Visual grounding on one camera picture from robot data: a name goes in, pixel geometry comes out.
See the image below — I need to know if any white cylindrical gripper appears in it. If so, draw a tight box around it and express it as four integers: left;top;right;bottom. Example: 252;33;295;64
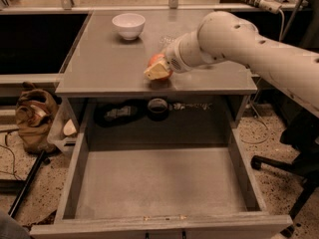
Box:
144;31;213;81

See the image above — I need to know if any red apple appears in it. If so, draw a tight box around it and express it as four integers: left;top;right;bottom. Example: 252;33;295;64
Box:
148;53;172;81

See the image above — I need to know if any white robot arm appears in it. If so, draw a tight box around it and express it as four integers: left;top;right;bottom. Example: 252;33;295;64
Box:
145;11;319;117

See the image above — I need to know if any dark round roll under counter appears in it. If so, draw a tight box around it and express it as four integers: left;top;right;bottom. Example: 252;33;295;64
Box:
147;98;169;121

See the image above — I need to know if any grey cabinet counter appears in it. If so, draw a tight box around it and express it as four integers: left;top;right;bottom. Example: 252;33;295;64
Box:
56;10;256;98

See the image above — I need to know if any grey open top drawer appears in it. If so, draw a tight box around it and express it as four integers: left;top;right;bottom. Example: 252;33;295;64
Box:
29;98;294;239

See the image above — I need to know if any clear plastic water bottle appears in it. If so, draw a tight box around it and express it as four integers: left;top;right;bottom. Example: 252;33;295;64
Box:
159;36;175;49

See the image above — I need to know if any white ceramic bowl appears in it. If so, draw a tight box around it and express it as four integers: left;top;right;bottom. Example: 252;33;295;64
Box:
112;13;146;40

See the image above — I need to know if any clear plastic bin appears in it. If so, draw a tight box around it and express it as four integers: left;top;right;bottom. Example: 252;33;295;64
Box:
48;98;79;155

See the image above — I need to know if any brown backpack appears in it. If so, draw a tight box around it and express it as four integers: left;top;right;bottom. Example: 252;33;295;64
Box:
15;82;59;154

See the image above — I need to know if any black pole on floor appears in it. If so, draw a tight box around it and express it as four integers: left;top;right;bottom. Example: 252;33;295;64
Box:
8;151;50;218

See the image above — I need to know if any black office chair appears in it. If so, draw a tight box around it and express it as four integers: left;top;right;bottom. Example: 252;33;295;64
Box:
250;108;319;239

